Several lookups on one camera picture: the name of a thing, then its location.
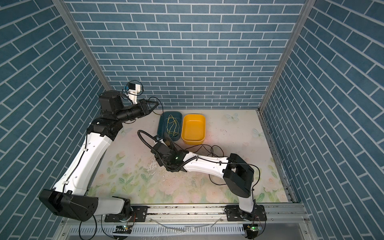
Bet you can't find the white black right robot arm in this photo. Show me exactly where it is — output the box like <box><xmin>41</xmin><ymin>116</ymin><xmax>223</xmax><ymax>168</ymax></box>
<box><xmin>146</xmin><ymin>141</ymin><xmax>267</xmax><ymax>222</ymax></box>

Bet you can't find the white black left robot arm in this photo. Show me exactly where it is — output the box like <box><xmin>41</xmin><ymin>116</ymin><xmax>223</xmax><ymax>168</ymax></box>
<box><xmin>39</xmin><ymin>91</ymin><xmax>159</xmax><ymax>222</ymax></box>

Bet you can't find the aluminium corner post left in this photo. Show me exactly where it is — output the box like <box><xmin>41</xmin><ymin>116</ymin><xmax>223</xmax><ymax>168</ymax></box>
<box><xmin>52</xmin><ymin>0</ymin><xmax>112</xmax><ymax>91</ymax></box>

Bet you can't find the yellow plastic bin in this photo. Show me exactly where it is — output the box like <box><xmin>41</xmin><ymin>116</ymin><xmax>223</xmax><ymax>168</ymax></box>
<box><xmin>182</xmin><ymin>114</ymin><xmax>206</xmax><ymax>145</ymax></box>

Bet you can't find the yellow thin cable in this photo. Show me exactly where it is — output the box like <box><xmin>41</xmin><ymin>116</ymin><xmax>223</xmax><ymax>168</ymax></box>
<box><xmin>166</xmin><ymin>114</ymin><xmax>180</xmax><ymax>136</ymax></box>

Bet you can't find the aluminium front rail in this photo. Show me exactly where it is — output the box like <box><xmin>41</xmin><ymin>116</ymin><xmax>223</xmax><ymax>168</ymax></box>
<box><xmin>53</xmin><ymin>203</ymin><xmax>317</xmax><ymax>240</ymax></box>

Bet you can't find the dark teal plastic bin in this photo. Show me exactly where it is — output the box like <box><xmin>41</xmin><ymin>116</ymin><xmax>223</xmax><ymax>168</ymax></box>
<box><xmin>157</xmin><ymin>111</ymin><xmax>183</xmax><ymax>142</ymax></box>

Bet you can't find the aluminium corner post right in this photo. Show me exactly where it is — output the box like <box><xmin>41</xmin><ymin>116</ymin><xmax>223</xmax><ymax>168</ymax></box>
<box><xmin>259</xmin><ymin>0</ymin><xmax>316</xmax><ymax>113</ymax></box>

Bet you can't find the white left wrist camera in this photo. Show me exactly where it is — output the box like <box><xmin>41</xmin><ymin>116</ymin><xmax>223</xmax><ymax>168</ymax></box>
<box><xmin>122</xmin><ymin>80</ymin><xmax>144</xmax><ymax>105</ymax></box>

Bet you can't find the black long cable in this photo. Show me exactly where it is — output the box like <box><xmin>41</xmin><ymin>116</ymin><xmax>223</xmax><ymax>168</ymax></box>
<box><xmin>137</xmin><ymin>96</ymin><xmax>238</xmax><ymax>186</ymax></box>

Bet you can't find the aluminium corner post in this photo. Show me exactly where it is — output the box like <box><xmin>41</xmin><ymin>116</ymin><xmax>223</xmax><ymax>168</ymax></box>
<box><xmin>259</xmin><ymin>0</ymin><xmax>316</xmax><ymax>113</ymax></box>
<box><xmin>52</xmin><ymin>0</ymin><xmax>112</xmax><ymax>91</ymax></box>

